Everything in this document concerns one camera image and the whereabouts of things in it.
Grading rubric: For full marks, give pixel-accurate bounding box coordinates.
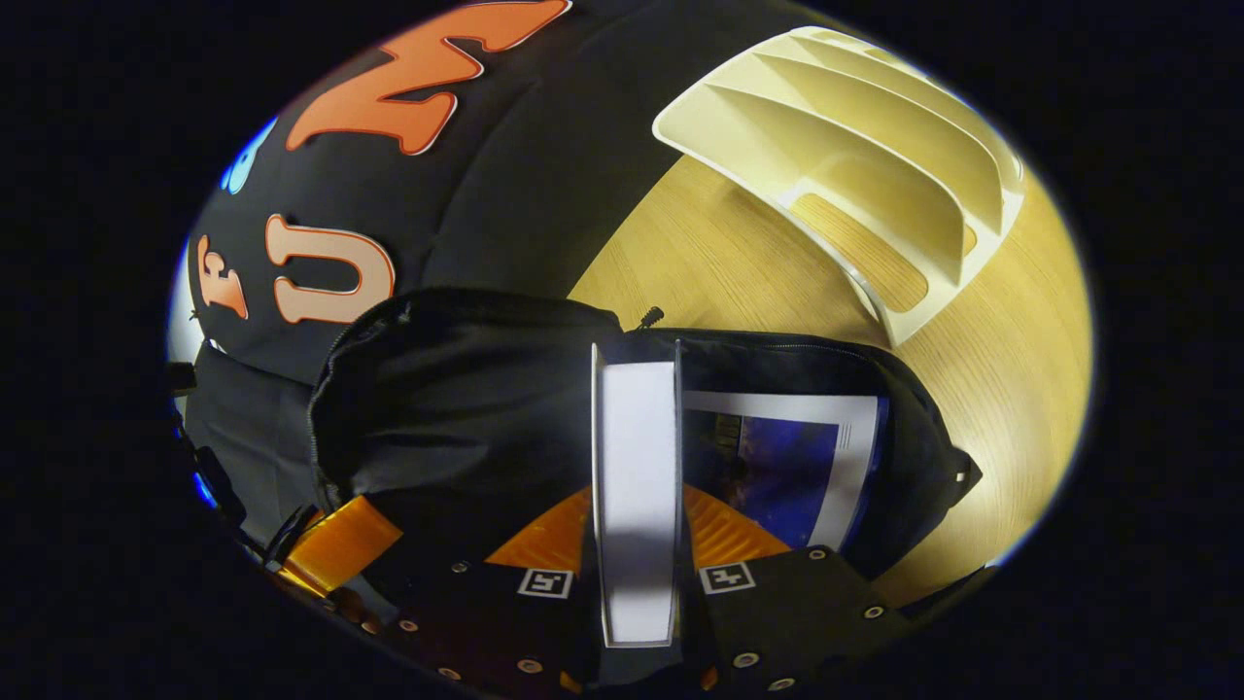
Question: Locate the black schoolbag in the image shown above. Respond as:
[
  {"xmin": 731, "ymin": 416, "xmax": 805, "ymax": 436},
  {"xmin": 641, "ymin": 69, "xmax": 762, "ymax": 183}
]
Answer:
[{"xmin": 308, "ymin": 289, "xmax": 983, "ymax": 584}]

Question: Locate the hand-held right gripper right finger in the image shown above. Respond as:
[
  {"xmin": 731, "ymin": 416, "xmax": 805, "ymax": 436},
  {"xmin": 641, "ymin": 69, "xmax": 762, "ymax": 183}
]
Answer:
[{"xmin": 680, "ymin": 483, "xmax": 915, "ymax": 693}]

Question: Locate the white plastic bookshelf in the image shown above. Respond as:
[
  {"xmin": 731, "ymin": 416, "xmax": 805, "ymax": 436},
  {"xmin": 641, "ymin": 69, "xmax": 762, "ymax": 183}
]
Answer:
[{"xmin": 651, "ymin": 26, "xmax": 1026, "ymax": 348}]

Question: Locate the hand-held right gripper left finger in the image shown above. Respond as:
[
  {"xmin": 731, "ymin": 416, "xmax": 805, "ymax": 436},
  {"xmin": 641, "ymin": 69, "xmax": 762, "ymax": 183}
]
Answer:
[{"xmin": 374, "ymin": 486, "xmax": 596, "ymax": 696}]

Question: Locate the white-bordered blue picture book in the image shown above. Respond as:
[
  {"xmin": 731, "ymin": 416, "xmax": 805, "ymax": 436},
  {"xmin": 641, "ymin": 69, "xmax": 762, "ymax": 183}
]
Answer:
[{"xmin": 680, "ymin": 391, "xmax": 890, "ymax": 553}]

